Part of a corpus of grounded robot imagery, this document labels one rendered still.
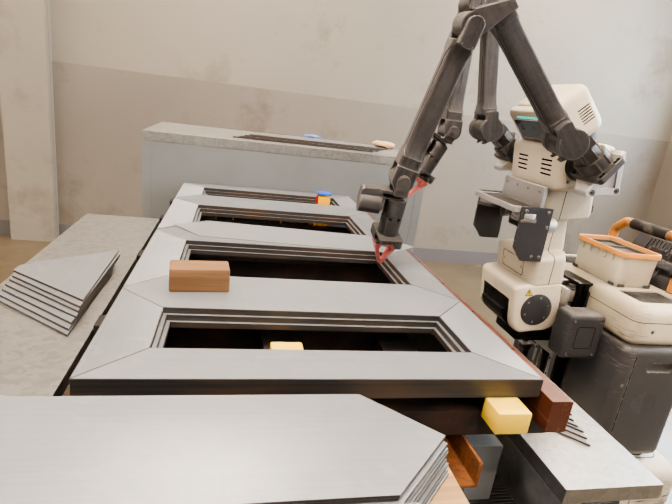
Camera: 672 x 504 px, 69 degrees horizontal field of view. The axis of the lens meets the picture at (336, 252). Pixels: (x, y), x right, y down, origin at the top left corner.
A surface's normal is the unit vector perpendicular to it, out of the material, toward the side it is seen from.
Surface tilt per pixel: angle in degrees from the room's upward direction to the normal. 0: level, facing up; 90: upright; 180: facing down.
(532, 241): 90
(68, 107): 90
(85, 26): 90
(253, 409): 0
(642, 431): 90
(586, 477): 0
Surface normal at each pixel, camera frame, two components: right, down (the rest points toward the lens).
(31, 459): 0.12, -0.95
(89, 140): 0.18, 0.31
